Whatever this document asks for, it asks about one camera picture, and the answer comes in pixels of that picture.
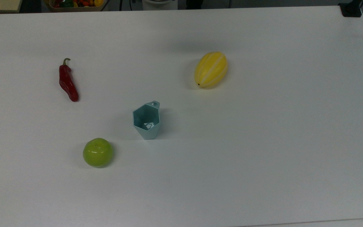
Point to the teal faceted mug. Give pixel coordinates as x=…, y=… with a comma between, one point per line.
x=146, y=134

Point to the yellow striped melon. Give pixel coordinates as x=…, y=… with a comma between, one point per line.
x=210, y=69

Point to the red chili pepper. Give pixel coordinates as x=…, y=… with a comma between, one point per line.
x=67, y=83

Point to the box of toy produce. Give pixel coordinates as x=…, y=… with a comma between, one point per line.
x=74, y=4

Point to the black table clamp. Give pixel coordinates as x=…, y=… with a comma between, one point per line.
x=351, y=10

